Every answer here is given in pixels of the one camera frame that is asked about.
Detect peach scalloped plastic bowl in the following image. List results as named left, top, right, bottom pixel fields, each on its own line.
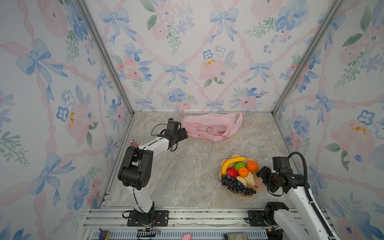
left=219, top=154, right=264, bottom=199

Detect fake beige pear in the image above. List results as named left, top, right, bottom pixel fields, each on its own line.
left=245, top=172, right=256, bottom=186

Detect fake orange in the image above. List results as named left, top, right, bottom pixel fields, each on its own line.
left=238, top=168, right=250, bottom=178
left=247, top=161, right=259, bottom=173

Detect pink plastic bag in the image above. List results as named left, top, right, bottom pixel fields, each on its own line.
left=181, top=112, right=243, bottom=142

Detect fake green round fruit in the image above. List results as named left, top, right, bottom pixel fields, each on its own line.
left=234, top=162, right=247, bottom=172

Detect fake dark grapes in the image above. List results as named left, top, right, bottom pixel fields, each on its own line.
left=221, top=175, right=257, bottom=196

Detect fake yellow banana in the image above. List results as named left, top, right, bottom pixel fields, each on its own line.
left=221, top=157, right=247, bottom=175

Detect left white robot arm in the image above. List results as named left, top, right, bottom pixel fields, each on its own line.
left=118, top=118, right=188, bottom=226

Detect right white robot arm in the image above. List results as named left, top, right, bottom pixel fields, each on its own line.
left=251, top=152, right=339, bottom=240

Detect small red white figurine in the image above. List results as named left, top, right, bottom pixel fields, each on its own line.
left=130, top=140, right=139, bottom=147

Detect grey box at front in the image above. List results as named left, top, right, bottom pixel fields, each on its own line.
left=224, top=233, right=248, bottom=240

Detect pink toy at front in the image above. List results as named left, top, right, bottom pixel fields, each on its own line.
left=182, top=233, right=193, bottom=240

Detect purple toy at front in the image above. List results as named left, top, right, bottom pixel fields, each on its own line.
left=98, top=228, right=110, bottom=240

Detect thin black left cable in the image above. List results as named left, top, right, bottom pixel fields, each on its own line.
left=122, top=122, right=181, bottom=220

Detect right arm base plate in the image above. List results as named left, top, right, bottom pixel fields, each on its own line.
left=246, top=210, right=269, bottom=227

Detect aluminium rail frame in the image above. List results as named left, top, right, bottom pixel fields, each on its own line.
left=78, top=207, right=271, bottom=240

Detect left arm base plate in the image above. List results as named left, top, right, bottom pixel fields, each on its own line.
left=127, top=210, right=170, bottom=227

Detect left aluminium corner post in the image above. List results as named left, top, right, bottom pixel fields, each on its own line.
left=73, top=0, right=135, bottom=116

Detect aluminium corner post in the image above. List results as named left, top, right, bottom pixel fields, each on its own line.
left=73, top=0, right=135, bottom=116
left=271, top=0, right=346, bottom=116

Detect right aluminium corner post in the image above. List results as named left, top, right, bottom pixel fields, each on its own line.
left=271, top=0, right=346, bottom=116

